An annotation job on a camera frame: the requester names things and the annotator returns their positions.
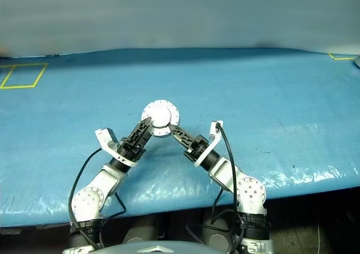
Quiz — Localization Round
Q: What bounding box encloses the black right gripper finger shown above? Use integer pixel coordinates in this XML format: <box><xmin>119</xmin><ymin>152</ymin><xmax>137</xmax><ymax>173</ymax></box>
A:
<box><xmin>168</xmin><ymin>125</ymin><xmax>198</xmax><ymax>142</ymax></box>
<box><xmin>170</xmin><ymin>130</ymin><xmax>195</xmax><ymax>150</ymax></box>

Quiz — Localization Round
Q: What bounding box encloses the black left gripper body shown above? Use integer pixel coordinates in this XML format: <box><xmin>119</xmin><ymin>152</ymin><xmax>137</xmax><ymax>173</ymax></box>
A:
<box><xmin>116</xmin><ymin>137</ymin><xmax>147</xmax><ymax>162</ymax></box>

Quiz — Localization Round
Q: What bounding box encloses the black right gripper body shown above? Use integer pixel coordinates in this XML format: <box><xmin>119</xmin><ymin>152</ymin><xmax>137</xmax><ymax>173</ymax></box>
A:
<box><xmin>184</xmin><ymin>135</ymin><xmax>210</xmax><ymax>161</ymax></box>

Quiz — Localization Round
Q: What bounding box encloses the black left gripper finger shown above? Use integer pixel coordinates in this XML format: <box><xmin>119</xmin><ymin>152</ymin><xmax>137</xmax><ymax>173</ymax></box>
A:
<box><xmin>124</xmin><ymin>119</ymin><xmax>147</xmax><ymax>144</ymax></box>
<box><xmin>134</xmin><ymin>117</ymin><xmax>154</xmax><ymax>148</ymax></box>

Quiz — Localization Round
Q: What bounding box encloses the blue plastic table cover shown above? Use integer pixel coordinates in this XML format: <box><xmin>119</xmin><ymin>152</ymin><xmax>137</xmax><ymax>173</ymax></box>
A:
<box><xmin>0</xmin><ymin>47</ymin><xmax>360</xmax><ymax>228</ymax></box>

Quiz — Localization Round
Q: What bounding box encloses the grey rounded cylinder under table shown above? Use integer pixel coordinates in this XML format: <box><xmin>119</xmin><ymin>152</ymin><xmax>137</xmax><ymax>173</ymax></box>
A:
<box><xmin>200</xmin><ymin>216</ymin><xmax>240</xmax><ymax>246</ymax></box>
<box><xmin>123</xmin><ymin>216</ymin><xmax>158</xmax><ymax>245</ymax></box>

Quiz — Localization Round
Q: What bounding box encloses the grey robot torso with emblem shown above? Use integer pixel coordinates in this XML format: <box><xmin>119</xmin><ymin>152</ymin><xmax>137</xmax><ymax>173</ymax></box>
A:
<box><xmin>98</xmin><ymin>239</ymin><xmax>226</xmax><ymax>254</ymax></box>

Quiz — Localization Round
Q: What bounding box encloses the yellow tape double square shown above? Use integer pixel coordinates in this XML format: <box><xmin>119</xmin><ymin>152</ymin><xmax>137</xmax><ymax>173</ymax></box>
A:
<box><xmin>0</xmin><ymin>63</ymin><xmax>49</xmax><ymax>90</ymax></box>

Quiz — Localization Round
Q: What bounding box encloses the yellow tape corner marking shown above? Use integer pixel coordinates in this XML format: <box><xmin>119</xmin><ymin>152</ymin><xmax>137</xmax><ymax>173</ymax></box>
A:
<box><xmin>328</xmin><ymin>52</ymin><xmax>357</xmax><ymax>61</ymax></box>

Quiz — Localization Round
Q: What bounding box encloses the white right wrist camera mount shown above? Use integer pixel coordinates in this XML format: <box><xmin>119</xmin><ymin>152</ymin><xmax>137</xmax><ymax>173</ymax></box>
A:
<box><xmin>193</xmin><ymin>121</ymin><xmax>224</xmax><ymax>166</ymax></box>

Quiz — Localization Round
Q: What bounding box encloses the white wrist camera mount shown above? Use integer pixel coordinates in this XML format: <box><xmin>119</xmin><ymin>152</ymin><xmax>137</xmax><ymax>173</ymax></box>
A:
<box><xmin>193</xmin><ymin>121</ymin><xmax>224</xmax><ymax>166</ymax></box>
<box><xmin>94</xmin><ymin>128</ymin><xmax>138</xmax><ymax>168</ymax></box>

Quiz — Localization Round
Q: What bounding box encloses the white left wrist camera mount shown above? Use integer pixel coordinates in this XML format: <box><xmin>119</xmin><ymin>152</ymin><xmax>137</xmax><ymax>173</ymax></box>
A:
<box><xmin>94</xmin><ymin>128</ymin><xmax>138</xmax><ymax>168</ymax></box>

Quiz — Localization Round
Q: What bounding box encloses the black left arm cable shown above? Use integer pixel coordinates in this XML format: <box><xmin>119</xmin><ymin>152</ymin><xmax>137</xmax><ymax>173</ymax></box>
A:
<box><xmin>68</xmin><ymin>148</ymin><xmax>127</xmax><ymax>251</ymax></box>

